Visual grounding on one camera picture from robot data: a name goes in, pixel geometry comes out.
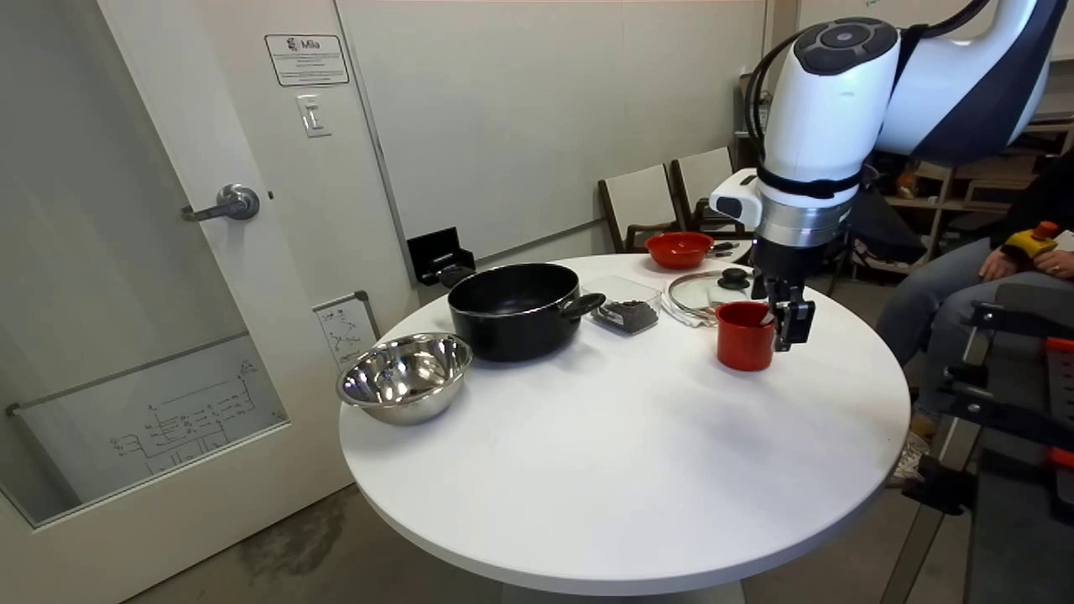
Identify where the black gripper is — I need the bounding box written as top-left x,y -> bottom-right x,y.
745,237 -> 826,356

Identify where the red metal cup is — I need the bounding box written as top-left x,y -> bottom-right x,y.
712,299 -> 781,375

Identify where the glass pot lid black knob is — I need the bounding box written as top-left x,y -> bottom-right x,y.
662,264 -> 779,333

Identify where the red plastic bowl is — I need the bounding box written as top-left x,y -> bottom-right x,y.
645,227 -> 716,273

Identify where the seated person in jeans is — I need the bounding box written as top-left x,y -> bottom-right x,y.
875,144 -> 1074,432

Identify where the white panel chair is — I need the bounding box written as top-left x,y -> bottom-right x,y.
598,161 -> 682,253
667,144 -> 749,236

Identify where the wooden storage shelf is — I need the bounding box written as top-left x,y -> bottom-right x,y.
851,112 -> 1074,278

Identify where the yellow hand controller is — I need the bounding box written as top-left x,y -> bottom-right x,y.
1002,219 -> 1061,273

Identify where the black cooking pot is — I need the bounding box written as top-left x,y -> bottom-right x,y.
447,261 -> 609,363

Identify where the black robot cart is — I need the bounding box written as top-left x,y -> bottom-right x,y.
902,278 -> 1074,604

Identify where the orange black clamp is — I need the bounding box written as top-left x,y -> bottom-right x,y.
951,384 -> 1074,477
969,301 -> 1074,363

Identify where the stainless steel mixing bowl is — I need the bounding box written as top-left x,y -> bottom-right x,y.
336,330 -> 477,425

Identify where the white door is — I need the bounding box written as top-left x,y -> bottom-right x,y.
0,0 -> 420,604

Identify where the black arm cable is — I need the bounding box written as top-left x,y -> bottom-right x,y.
742,31 -> 805,171

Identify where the white light switch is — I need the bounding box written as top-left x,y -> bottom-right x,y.
295,92 -> 336,142

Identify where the white wall sign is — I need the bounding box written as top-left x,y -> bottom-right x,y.
263,31 -> 354,92

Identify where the silver door lever handle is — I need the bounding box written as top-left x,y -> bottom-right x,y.
181,180 -> 263,225

